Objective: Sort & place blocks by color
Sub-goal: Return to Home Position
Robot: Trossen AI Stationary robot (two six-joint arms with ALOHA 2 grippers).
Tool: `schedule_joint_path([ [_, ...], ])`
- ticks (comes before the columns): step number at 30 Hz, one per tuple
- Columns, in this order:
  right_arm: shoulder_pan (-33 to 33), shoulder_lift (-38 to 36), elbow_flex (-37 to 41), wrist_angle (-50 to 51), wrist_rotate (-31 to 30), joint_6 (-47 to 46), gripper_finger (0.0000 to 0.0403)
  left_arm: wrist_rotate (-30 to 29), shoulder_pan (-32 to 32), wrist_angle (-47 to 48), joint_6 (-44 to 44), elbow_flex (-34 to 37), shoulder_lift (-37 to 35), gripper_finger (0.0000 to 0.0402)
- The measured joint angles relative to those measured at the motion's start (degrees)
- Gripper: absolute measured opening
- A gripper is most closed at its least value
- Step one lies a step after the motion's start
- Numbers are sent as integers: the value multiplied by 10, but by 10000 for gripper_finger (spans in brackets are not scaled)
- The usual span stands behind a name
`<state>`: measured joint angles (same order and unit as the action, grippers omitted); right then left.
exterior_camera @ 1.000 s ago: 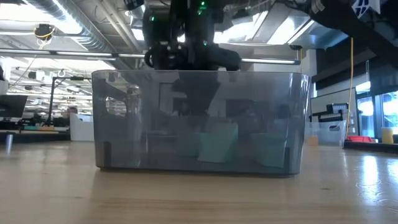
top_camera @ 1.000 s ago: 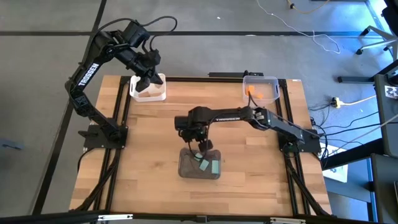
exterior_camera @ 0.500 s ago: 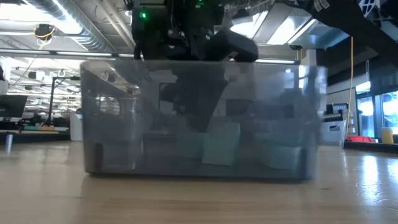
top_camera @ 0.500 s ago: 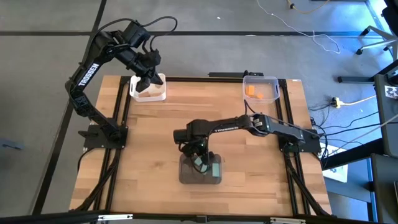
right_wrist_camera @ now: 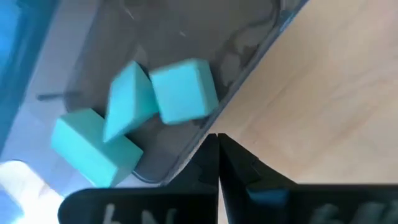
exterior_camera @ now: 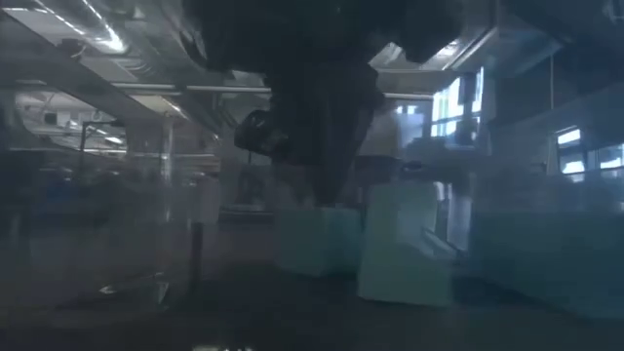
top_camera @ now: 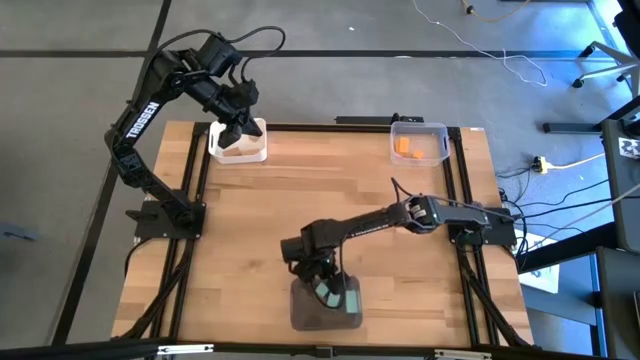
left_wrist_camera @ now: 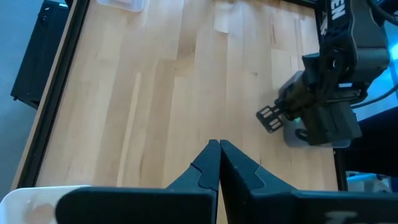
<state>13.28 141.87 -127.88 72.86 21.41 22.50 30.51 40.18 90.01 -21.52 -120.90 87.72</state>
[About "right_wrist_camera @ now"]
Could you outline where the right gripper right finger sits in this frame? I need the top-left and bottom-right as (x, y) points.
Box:
(218, 133), (398, 224)

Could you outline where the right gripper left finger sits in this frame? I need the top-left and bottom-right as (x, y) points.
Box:
(57, 134), (219, 224)

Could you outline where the teal rectangular block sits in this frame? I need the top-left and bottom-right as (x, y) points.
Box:
(50, 108), (144, 189)

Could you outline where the gray translucent bin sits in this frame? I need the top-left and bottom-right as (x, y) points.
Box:
(63, 0), (310, 185)

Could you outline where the teal triangular block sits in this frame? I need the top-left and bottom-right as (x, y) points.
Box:
(102, 60), (160, 144)

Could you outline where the teal cube block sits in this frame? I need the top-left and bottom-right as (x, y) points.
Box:
(149, 57), (220, 126)

